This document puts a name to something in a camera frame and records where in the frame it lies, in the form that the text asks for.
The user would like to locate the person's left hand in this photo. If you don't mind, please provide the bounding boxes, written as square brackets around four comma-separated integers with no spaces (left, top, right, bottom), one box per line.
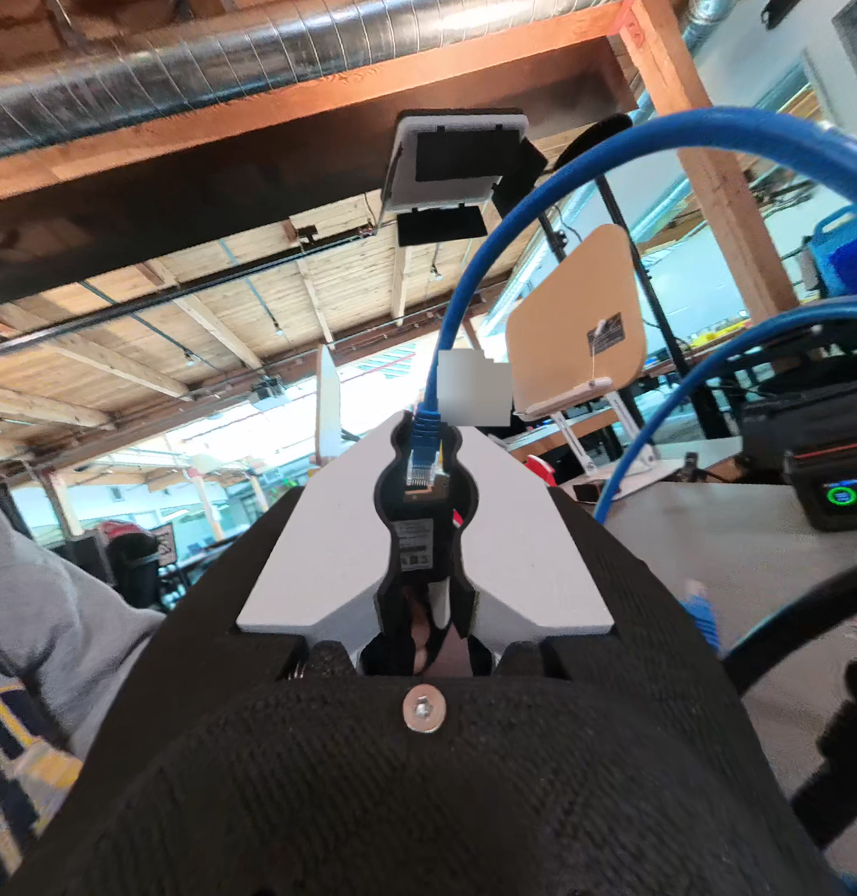
[400,584,466,678]

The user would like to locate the silver ventilation duct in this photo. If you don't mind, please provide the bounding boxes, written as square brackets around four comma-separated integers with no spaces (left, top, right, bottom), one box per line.
[0,0,635,163]

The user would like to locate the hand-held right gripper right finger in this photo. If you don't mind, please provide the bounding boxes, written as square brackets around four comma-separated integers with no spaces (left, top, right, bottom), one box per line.
[446,420,618,651]

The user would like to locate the black trash bin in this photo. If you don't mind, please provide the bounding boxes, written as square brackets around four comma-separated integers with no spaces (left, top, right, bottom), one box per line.
[105,531,165,609]

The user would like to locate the white board on stand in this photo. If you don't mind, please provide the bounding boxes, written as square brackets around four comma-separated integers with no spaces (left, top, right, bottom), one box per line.
[315,343,364,468]

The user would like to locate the black ethernet port adapter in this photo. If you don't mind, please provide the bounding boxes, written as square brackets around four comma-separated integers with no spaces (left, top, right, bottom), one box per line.
[386,486,463,588]

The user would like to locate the white board stand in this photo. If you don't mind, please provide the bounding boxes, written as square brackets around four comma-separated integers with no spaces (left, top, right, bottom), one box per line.
[516,377,662,478]

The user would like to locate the blue ethernet cable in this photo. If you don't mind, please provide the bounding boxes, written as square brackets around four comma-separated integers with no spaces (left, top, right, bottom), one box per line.
[407,105,857,655]

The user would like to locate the wooden board with black tag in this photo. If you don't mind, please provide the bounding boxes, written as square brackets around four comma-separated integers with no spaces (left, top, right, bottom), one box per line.
[505,224,648,422]

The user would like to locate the wooden post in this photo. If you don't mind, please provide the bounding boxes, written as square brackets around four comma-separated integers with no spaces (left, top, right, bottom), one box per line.
[617,0,801,330]

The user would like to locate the black power station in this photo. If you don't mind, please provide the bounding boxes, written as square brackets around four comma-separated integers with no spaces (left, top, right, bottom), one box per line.
[739,350,857,534]

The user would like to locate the person's left forearm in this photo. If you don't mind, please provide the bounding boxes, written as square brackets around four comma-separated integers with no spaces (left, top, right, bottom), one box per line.
[0,493,167,760]

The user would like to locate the person's printed grey sweatshirt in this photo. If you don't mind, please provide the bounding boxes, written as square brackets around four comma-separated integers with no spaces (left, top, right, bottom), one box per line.
[0,644,86,884]

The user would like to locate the white light panel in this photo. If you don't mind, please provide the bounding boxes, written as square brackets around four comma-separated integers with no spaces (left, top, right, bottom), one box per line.
[381,108,550,247]

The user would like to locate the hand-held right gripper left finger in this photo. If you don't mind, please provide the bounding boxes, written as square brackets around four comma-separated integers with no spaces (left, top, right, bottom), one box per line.
[236,410,410,651]

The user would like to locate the blue plastic crate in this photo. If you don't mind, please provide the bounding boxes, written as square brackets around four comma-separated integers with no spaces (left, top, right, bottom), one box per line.
[809,203,857,298]

